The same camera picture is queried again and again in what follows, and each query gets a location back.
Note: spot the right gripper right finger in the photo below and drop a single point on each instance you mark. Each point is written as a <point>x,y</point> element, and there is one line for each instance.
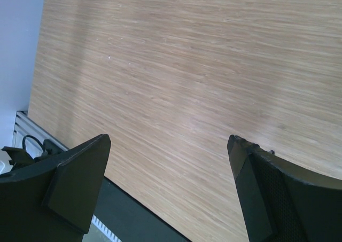
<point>280,200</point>

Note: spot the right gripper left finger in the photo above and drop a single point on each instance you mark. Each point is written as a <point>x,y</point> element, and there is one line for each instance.
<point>55,199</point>

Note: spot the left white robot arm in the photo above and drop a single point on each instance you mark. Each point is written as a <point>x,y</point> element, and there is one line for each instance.
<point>13,158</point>

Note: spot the white slotted cable duct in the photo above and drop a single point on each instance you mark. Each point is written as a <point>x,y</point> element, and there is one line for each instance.
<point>101,231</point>

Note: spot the front aluminium rail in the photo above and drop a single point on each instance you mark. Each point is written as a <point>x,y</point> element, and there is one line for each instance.
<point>25,126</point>

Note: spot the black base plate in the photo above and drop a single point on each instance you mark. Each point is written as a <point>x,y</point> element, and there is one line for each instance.
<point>129,219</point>

